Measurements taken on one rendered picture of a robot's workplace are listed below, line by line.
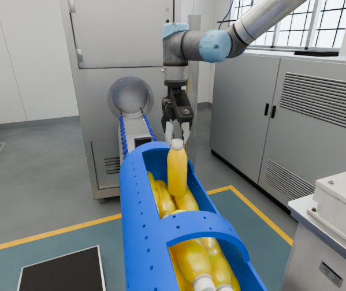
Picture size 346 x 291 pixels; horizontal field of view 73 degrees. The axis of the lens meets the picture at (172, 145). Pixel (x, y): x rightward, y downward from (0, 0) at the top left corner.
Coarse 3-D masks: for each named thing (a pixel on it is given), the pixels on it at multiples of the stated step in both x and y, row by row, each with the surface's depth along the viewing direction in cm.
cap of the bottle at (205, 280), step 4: (200, 280) 44; (204, 280) 44; (208, 280) 44; (196, 284) 44; (200, 284) 43; (204, 284) 43; (208, 284) 43; (212, 284) 43; (196, 288) 43; (200, 288) 43; (204, 288) 43; (208, 288) 43; (212, 288) 43
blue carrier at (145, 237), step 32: (128, 160) 83; (160, 160) 90; (128, 192) 68; (192, 192) 89; (128, 224) 58; (160, 224) 50; (192, 224) 48; (224, 224) 52; (128, 256) 51; (160, 256) 43; (128, 288) 46; (160, 288) 38; (256, 288) 51
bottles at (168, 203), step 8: (160, 184) 85; (160, 192) 81; (168, 192) 83; (160, 200) 77; (168, 200) 77; (176, 200) 84; (184, 200) 80; (192, 200) 80; (160, 208) 75; (168, 208) 75; (176, 208) 84; (184, 208) 78; (192, 208) 77; (160, 216) 74; (216, 240) 65; (224, 256) 60; (232, 272) 56; (232, 280) 54; (192, 288) 50; (232, 288) 52
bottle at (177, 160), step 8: (168, 152) 79; (176, 152) 76; (184, 152) 77; (168, 160) 78; (176, 160) 76; (184, 160) 77; (168, 168) 79; (176, 168) 77; (184, 168) 78; (168, 176) 81; (176, 176) 79; (184, 176) 80; (168, 184) 82; (176, 184) 80; (184, 184) 81; (176, 192) 81; (184, 192) 83
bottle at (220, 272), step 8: (208, 240) 56; (208, 248) 54; (216, 248) 55; (216, 256) 52; (216, 264) 50; (224, 264) 51; (216, 272) 49; (224, 272) 50; (216, 280) 49; (224, 280) 49; (216, 288) 48
